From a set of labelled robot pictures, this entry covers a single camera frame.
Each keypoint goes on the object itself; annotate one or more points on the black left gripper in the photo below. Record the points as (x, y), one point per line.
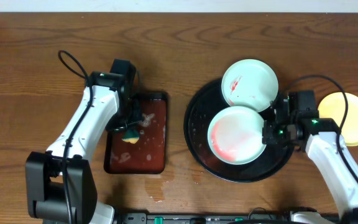
(132, 116)

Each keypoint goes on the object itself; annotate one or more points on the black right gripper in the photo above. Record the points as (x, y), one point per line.
(269, 138)

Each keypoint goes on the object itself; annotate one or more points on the green orange sponge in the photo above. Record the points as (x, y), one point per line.
(131, 136)

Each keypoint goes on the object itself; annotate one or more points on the mint green plate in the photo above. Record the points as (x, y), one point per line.
(251, 83)
(235, 135)

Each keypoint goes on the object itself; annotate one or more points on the yellow plate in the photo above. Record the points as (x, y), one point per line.
(333, 106)

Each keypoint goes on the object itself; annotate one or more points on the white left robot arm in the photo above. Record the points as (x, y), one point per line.
(59, 182)

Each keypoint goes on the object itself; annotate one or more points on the black rectangular water tray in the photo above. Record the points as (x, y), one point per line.
(147, 156)

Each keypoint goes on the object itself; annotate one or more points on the black round tray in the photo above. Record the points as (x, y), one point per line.
(205, 104)

